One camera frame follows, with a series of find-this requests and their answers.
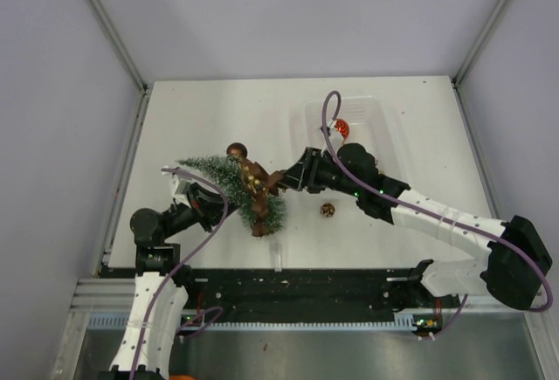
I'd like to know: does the left aluminium corner post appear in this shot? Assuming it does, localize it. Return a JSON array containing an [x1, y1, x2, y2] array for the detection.
[[65, 0, 149, 94]]

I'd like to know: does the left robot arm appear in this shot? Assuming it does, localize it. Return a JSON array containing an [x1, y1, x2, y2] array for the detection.
[[98, 182, 237, 379]]

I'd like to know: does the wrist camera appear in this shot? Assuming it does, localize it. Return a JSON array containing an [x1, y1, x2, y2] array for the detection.
[[321, 128, 346, 152], [161, 167, 194, 206]]

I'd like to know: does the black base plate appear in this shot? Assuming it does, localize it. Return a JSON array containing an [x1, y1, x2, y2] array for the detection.
[[184, 268, 459, 323]]

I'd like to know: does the white cable duct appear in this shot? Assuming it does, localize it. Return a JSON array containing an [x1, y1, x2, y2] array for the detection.
[[86, 313, 442, 335]]

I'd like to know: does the matte brown bauble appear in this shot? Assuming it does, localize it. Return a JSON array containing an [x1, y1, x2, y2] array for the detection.
[[226, 142, 248, 159]]

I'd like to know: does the white plastic basket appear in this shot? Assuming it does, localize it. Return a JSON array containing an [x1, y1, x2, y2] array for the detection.
[[302, 96, 401, 176]]

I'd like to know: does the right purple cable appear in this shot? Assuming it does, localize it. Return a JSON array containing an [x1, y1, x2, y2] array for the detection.
[[320, 90, 553, 341]]

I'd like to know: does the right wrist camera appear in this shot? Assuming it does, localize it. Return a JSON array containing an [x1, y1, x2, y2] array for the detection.
[[321, 128, 346, 152]]

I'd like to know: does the right aluminium corner post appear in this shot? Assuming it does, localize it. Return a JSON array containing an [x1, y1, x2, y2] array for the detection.
[[452, 0, 538, 88]]

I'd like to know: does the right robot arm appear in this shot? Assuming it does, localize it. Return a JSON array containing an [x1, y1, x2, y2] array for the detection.
[[280, 143, 553, 312]]

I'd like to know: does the faceted brown bauble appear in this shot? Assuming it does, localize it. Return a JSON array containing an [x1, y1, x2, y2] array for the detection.
[[268, 171, 283, 185]]

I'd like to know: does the brown and gold ornament garland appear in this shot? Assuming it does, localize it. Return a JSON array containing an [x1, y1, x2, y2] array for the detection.
[[240, 158, 279, 238]]

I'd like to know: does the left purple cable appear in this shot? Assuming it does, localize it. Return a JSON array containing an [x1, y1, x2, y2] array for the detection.
[[126, 168, 232, 380]]

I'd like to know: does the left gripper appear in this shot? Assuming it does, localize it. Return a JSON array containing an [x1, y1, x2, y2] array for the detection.
[[162, 181, 243, 239]]

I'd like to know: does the aluminium corner post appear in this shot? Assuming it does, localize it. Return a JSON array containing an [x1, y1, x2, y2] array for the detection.
[[452, 0, 538, 88], [65, 0, 149, 94]]

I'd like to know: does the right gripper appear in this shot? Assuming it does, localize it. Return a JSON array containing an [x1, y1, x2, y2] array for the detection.
[[277, 148, 362, 198]]

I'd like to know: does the red glitter bauble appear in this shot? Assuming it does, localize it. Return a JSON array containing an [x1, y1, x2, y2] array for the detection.
[[335, 119, 350, 140]]

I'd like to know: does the brown pine cone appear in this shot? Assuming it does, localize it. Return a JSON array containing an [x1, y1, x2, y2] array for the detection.
[[320, 203, 336, 218]]

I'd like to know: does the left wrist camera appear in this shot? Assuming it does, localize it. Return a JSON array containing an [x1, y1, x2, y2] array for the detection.
[[161, 167, 194, 206]]

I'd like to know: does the small green christmas tree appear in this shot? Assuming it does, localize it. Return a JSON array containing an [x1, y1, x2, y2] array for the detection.
[[178, 155, 287, 237]]

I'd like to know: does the aluminium frame rail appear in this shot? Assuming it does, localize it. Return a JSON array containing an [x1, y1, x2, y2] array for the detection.
[[69, 278, 549, 311]]

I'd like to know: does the purple cable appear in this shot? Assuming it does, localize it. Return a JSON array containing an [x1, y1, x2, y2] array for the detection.
[[320, 90, 553, 341], [126, 168, 232, 380]]

